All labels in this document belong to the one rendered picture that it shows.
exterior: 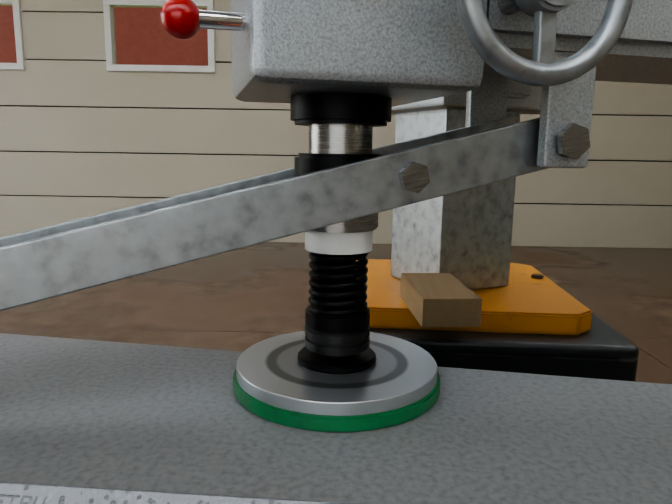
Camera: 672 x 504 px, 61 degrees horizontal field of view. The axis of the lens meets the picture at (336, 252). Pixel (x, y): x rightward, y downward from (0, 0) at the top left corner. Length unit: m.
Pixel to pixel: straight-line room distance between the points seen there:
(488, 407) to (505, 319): 0.51
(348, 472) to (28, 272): 0.31
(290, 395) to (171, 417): 0.12
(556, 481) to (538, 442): 0.06
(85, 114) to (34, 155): 0.76
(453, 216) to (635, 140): 6.22
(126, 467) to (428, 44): 0.42
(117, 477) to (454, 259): 0.86
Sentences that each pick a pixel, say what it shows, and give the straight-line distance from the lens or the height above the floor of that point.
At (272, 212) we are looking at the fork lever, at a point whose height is 1.01.
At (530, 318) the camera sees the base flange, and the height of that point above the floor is 0.77.
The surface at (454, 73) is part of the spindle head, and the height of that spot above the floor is 1.13.
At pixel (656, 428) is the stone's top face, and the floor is 0.82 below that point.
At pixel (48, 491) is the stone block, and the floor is 0.82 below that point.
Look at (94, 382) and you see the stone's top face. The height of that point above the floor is 0.82.
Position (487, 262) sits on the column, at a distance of 1.25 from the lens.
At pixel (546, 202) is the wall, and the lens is 6.98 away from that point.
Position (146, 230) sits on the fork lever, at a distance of 0.51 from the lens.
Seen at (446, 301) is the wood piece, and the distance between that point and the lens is 0.96.
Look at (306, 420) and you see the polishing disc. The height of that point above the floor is 0.83.
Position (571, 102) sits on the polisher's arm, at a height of 1.12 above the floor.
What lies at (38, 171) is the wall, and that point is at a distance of 7.39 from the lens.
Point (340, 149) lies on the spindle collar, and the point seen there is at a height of 1.07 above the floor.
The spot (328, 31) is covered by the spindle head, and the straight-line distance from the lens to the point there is 0.48.
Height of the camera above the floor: 1.07
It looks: 10 degrees down
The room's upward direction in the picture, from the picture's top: 1 degrees clockwise
